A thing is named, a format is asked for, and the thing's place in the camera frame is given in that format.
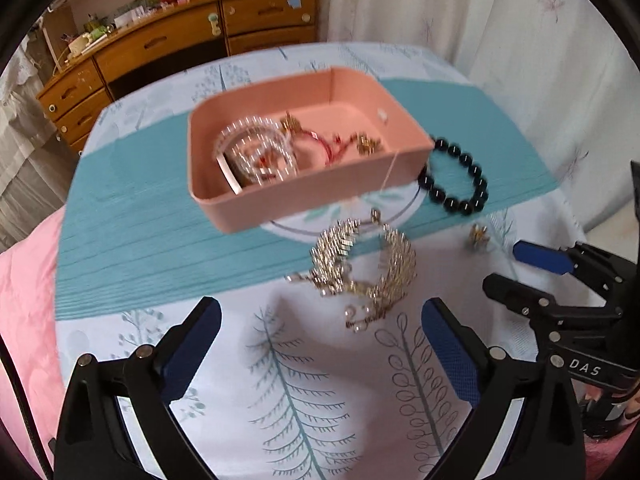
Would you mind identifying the gold flower earring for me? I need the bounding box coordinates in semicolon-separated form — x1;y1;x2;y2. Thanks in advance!
354;132;383;157
467;224;493;251

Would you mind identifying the gold leaf bracelet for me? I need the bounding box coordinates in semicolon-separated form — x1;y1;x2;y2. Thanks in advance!
285;210;417;333

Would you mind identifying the white leaf print curtain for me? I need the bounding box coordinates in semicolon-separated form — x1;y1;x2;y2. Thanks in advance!
315;0;640;233

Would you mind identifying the pearl bracelet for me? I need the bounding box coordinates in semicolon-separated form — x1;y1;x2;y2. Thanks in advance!
214;115;297;186

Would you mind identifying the braided red string bracelet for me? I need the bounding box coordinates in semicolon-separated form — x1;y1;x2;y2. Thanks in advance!
292;129;358;166

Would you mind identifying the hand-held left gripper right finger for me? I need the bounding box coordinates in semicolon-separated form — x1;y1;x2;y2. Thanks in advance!
421;297;586;480

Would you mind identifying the pink blanket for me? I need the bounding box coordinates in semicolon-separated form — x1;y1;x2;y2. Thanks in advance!
0;207;68;466

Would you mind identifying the pink storage box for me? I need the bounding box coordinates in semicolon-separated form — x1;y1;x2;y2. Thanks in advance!
187;66;436;235

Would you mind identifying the black bead bracelet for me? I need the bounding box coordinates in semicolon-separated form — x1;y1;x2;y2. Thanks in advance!
417;136;488;217

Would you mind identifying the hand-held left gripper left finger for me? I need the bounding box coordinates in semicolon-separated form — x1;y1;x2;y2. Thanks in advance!
54;296;222;480

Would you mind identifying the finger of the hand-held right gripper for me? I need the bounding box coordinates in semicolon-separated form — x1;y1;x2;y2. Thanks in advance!
513;240;626;293
482;272;623;333

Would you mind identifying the wooden desk with drawers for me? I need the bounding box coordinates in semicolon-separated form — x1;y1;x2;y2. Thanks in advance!
36;0;321;156

